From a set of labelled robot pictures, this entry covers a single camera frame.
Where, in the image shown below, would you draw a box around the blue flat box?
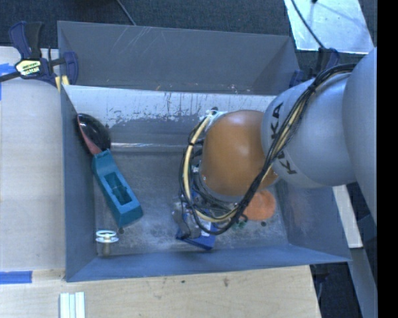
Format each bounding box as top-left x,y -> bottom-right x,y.
175,226 -> 217,250

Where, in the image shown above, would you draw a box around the teal plastic box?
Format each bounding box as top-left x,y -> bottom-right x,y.
90,148 -> 145,230

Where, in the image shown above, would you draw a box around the grey metal bin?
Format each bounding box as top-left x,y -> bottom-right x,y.
56,21 -> 353,283

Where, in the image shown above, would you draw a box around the black and red-brown oval object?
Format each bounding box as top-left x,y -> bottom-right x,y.
75,113 -> 112,156

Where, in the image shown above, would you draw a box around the orange ball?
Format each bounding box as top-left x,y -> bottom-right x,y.
243,190 -> 277,222

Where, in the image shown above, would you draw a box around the pale wood board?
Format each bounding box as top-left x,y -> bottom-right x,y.
0,78 -> 67,273

